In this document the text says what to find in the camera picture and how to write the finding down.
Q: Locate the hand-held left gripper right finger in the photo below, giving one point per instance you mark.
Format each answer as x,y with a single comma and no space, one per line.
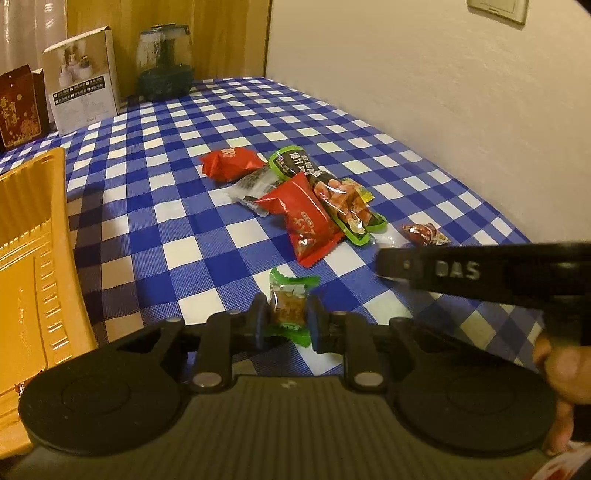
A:
315,323

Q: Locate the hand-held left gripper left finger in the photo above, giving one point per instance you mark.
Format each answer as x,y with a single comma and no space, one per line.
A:
264,323

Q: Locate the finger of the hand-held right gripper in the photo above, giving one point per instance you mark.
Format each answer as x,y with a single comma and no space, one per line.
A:
392,263

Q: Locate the small green candy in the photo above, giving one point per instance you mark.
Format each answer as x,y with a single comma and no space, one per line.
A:
287,304

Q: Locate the small red candy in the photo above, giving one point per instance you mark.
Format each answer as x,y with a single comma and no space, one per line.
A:
425,233

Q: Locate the long green sausage packet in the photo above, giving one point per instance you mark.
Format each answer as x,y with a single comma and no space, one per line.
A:
337,198

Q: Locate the clear black snack packet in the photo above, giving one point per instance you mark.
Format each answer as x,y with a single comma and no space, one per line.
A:
255,185

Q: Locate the orange plastic tray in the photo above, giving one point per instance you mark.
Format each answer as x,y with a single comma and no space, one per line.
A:
27,258

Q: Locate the person's right hand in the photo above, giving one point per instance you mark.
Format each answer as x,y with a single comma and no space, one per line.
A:
570,374

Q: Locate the small yellow snack packet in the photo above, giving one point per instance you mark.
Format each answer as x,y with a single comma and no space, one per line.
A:
365,196

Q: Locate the blue checkered tablecloth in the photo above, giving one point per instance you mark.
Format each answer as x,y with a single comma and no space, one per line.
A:
184,258

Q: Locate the puffy red snack packet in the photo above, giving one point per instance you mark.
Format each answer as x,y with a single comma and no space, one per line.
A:
231,165

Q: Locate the red patterned clothing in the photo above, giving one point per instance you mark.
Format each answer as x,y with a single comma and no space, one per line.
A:
565,464

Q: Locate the glass jar dark base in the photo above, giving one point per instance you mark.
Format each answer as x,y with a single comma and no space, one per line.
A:
164,74

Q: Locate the wooden panel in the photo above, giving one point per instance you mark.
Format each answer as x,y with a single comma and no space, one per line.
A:
221,32

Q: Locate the white printed carton box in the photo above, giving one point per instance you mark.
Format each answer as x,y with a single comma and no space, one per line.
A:
83,83

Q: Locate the dark red gift box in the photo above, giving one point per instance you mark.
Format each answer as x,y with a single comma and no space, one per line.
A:
18,110

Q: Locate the beige curtain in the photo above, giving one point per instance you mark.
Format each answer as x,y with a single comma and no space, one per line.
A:
27,27

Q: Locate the beige wall switch plate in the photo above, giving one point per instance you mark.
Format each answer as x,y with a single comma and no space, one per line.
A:
496,9

